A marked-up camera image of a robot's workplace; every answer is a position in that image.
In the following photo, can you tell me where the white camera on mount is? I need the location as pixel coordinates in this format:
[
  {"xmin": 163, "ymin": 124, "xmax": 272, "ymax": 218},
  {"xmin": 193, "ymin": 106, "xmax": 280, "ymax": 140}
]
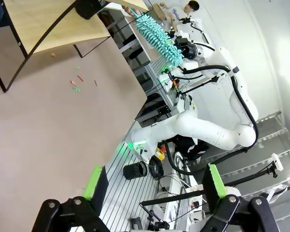
[{"xmin": 272, "ymin": 153, "xmax": 284, "ymax": 172}]

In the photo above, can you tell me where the black horizontal stand pole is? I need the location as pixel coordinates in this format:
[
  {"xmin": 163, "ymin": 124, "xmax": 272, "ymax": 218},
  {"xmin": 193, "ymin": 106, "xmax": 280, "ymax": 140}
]
[{"xmin": 140, "ymin": 189, "xmax": 206, "ymax": 206}]

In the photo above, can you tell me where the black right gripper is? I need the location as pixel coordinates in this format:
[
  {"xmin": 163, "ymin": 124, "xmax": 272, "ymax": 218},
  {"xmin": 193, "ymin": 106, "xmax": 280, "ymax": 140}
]
[{"xmin": 174, "ymin": 35, "xmax": 193, "ymax": 60}]

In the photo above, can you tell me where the yellow emergency stop box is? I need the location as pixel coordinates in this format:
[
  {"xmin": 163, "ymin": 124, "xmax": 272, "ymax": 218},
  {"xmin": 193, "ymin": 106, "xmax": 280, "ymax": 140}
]
[{"xmin": 151, "ymin": 148, "xmax": 167, "ymax": 161}]

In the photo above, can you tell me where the teal fluffy microfibre duster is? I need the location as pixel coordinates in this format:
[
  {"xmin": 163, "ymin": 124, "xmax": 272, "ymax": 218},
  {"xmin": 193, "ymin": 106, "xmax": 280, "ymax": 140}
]
[{"xmin": 129, "ymin": 7, "xmax": 184, "ymax": 67}]

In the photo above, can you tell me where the black cylindrical cup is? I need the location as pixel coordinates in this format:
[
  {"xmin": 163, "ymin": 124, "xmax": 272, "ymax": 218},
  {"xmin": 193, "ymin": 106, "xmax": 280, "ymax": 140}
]
[{"xmin": 123, "ymin": 161, "xmax": 148, "ymax": 181}]

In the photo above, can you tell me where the two-tier wooden shelf black frame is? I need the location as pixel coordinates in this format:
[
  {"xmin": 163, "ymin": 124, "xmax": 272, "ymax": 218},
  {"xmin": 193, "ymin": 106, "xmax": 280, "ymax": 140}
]
[{"xmin": 0, "ymin": 0, "xmax": 150, "ymax": 93}]

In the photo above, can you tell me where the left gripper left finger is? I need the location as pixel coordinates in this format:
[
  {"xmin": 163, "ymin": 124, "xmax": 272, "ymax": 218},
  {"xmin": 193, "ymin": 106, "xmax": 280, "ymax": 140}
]
[{"xmin": 31, "ymin": 166, "xmax": 109, "ymax": 232}]

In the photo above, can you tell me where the black mesh pen holder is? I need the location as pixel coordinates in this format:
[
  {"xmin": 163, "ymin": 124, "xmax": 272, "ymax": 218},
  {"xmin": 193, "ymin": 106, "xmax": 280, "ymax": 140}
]
[{"xmin": 74, "ymin": 0, "xmax": 107, "ymax": 20}]

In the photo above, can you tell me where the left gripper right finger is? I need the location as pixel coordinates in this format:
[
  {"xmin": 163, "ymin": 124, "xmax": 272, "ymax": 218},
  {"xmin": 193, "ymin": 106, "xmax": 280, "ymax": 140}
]
[{"xmin": 202, "ymin": 164, "xmax": 281, "ymax": 232}]

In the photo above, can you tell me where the thick black arm hose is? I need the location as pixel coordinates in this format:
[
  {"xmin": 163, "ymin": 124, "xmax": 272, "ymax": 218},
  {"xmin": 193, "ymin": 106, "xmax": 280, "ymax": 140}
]
[{"xmin": 165, "ymin": 65, "xmax": 260, "ymax": 176}]

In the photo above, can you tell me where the person's right hand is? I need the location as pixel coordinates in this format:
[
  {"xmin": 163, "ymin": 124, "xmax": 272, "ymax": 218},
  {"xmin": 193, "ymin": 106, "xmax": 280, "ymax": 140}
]
[{"xmin": 122, "ymin": 5, "xmax": 136, "ymax": 16}]

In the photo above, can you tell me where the seated person white shirt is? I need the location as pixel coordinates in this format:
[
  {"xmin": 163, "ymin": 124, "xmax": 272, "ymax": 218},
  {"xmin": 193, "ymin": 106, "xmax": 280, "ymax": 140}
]
[{"xmin": 159, "ymin": 0, "xmax": 200, "ymax": 31}]

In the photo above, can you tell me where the coiled black cable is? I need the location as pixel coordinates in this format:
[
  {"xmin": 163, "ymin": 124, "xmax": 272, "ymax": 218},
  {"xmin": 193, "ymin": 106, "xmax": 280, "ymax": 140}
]
[{"xmin": 148, "ymin": 157, "xmax": 164, "ymax": 179}]

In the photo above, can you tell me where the cardboard box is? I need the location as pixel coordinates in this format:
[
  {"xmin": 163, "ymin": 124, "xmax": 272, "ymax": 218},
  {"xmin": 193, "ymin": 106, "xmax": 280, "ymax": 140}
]
[{"xmin": 152, "ymin": 3, "xmax": 166, "ymax": 21}]

